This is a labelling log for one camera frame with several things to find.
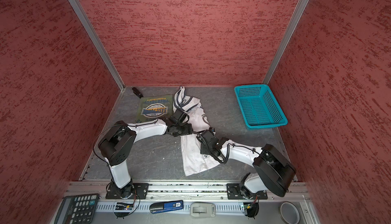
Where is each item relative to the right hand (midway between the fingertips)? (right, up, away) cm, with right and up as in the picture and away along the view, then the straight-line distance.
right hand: (205, 153), depth 87 cm
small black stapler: (-52, +37, +27) cm, 70 cm away
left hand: (-11, +10, +6) cm, 16 cm away
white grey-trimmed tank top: (-6, -3, -3) cm, 8 cm away
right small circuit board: (+20, -20, -14) cm, 32 cm away
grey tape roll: (+38, -22, -18) cm, 48 cm away
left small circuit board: (-43, -21, -14) cm, 50 cm away
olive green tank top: (-39, +26, +19) cm, 51 cm away
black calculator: (-59, -19, -19) cm, 65 cm away
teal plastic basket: (+41, +27, +23) cm, 54 cm away
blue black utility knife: (-18, -17, -20) cm, 32 cm away
